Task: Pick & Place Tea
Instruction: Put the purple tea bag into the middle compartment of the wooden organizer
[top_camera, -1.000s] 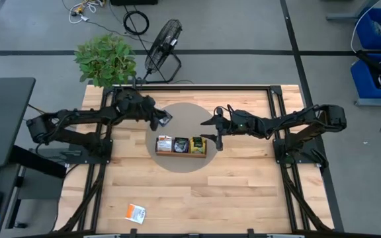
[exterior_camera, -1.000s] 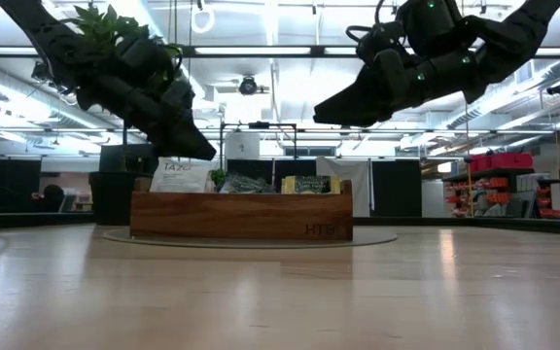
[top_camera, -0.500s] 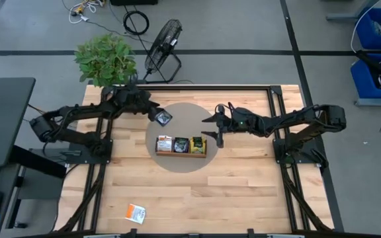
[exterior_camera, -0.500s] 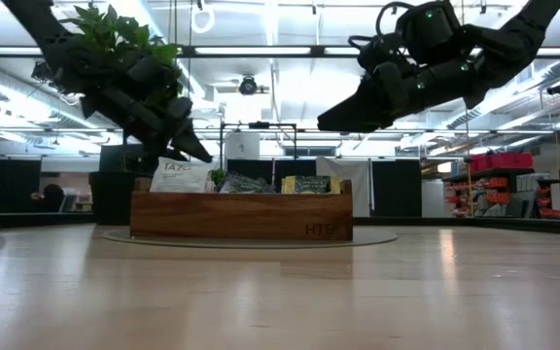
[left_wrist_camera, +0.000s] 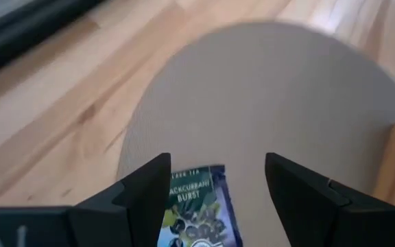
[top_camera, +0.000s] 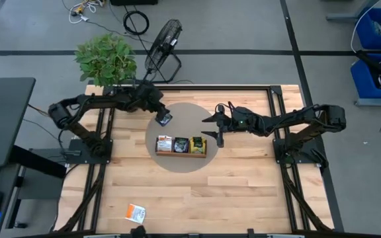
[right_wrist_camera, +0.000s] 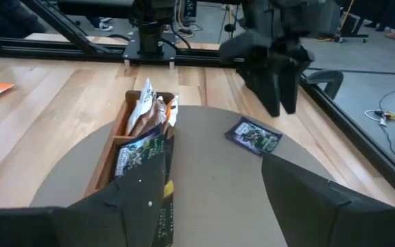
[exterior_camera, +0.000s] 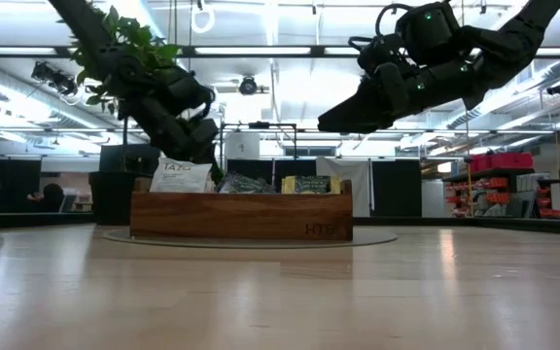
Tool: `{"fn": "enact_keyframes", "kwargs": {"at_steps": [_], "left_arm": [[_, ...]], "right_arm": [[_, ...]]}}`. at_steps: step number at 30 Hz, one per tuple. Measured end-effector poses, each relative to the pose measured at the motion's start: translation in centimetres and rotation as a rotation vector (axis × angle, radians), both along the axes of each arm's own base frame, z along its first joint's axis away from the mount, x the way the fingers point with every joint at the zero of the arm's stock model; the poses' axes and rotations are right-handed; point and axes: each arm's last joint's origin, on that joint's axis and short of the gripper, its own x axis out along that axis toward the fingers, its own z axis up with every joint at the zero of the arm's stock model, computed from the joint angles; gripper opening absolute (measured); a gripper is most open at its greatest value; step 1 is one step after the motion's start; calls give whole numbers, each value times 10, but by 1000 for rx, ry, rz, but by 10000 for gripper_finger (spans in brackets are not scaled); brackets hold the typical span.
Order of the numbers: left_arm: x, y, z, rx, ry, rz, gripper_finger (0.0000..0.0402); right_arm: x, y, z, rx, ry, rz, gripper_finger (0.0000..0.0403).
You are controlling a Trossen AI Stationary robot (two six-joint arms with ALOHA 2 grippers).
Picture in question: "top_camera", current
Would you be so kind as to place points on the blue storage bin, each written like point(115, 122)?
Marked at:
point(362, 82)
point(365, 36)

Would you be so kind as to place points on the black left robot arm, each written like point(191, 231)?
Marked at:
point(104, 100)

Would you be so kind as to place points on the black floor box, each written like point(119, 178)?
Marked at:
point(134, 2)

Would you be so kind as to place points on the orange white tea packet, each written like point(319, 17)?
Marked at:
point(135, 213)
point(164, 144)

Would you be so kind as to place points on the wooden tea organizer box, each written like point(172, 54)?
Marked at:
point(181, 155)

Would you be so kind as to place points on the black floor fan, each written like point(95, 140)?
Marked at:
point(169, 42)

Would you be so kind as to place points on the black rod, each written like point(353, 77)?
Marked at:
point(372, 63)

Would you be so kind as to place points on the person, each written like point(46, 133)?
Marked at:
point(140, 232)

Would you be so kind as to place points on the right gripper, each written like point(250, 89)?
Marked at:
point(240, 120)

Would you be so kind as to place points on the grey desk leg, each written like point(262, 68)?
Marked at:
point(342, 16)

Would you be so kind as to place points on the black desk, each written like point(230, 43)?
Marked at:
point(2, 125)

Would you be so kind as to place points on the round grey mat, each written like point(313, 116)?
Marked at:
point(180, 165)

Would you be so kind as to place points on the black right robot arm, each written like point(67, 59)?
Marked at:
point(296, 119)

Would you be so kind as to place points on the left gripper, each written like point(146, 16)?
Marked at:
point(152, 97)

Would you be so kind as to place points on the yellow green tea packet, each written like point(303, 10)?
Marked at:
point(197, 144)

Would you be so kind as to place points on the potted green plant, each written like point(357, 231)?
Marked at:
point(106, 61)

